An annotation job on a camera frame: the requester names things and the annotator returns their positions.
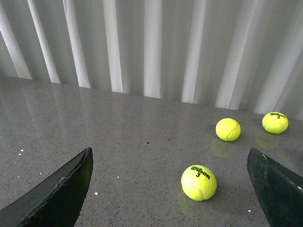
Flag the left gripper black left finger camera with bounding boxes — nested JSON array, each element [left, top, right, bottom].
[[0, 147, 93, 227]]

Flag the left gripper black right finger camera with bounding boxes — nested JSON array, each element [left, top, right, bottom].
[[247, 148, 303, 227]]

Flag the far yellow Wilson tennis ball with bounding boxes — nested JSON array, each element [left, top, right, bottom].
[[262, 112, 289, 134]]

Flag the yellow wilson tennis ball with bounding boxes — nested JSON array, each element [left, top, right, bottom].
[[181, 165, 217, 201], [262, 112, 289, 134]]

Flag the near yellow Wilson tennis ball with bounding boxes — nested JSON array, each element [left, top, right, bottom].
[[181, 165, 217, 201]]

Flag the middle yellow tennis ball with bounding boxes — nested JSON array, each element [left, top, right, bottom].
[[215, 118, 241, 142]]

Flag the white pleated curtain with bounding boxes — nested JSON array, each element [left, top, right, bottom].
[[0, 0, 303, 120]]

